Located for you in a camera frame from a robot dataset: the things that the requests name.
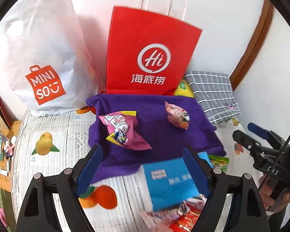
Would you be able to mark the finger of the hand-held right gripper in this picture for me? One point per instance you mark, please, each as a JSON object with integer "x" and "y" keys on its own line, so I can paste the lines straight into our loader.
{"x": 244, "y": 140}
{"x": 257, "y": 130}

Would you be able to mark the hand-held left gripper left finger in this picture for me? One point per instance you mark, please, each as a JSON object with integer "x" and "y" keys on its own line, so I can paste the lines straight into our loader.
{"x": 87, "y": 171}

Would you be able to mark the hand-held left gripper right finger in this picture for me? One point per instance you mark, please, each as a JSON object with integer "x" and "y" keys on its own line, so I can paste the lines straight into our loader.
{"x": 195, "y": 171}

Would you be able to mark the blue tissue pack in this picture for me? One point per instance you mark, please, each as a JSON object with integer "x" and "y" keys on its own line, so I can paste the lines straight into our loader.
{"x": 166, "y": 181}

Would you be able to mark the red snack packet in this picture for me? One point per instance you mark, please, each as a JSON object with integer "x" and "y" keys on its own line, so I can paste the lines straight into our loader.
{"x": 186, "y": 220}

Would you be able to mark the large pink snack packet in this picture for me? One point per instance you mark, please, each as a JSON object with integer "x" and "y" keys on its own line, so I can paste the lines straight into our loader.
{"x": 122, "y": 128}

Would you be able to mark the person's right hand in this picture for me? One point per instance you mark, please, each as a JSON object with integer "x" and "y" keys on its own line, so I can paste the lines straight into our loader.
{"x": 265, "y": 193}

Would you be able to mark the purple towel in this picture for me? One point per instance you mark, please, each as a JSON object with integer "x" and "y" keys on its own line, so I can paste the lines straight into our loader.
{"x": 164, "y": 137}

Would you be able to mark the fruit print table cover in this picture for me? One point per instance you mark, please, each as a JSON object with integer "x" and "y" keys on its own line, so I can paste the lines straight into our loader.
{"x": 60, "y": 130}

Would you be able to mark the grey checked folded cloth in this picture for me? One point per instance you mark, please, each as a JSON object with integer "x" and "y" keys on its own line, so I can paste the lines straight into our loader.
{"x": 212, "y": 94}

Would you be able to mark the pink white printed packet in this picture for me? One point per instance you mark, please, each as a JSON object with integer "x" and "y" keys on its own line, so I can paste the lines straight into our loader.
{"x": 157, "y": 216}

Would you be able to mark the round pink snack packet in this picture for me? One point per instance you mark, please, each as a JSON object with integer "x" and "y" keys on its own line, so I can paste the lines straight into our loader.
{"x": 177, "y": 114}

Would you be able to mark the wooden desk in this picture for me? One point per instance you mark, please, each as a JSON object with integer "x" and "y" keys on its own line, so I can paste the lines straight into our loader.
{"x": 7, "y": 174}

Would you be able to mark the yellow green snack packet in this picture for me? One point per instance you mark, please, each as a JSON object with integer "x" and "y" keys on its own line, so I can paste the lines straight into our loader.
{"x": 182, "y": 89}

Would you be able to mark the white bottle cap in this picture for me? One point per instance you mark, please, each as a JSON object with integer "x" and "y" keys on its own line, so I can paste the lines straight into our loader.
{"x": 13, "y": 139}

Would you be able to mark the red paper bag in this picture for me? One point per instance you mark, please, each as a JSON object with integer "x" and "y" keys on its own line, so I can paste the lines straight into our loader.
{"x": 149, "y": 53}

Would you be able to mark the white plastic shopping bag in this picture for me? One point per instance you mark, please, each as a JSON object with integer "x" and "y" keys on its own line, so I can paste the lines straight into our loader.
{"x": 41, "y": 53}

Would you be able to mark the brown wooden door frame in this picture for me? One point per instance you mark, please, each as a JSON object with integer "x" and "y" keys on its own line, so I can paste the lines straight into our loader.
{"x": 256, "y": 43}

